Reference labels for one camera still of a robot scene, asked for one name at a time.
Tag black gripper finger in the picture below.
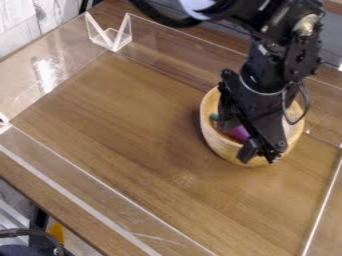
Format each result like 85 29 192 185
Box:
236 137 259 164
218 98 240 130

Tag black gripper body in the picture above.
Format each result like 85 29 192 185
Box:
218 69 288 163

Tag purple toy eggplant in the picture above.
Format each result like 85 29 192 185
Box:
210 113 250 144

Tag brown wooden bowl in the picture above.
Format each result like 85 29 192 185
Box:
199 87 304 168

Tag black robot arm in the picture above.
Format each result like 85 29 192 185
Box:
180 0 325 163

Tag clear acrylic tray wall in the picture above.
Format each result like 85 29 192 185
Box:
0 11 342 256

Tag black cable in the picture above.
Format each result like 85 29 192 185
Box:
128 0 204 28

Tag clear acrylic corner bracket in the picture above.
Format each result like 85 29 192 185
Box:
84 13 132 52

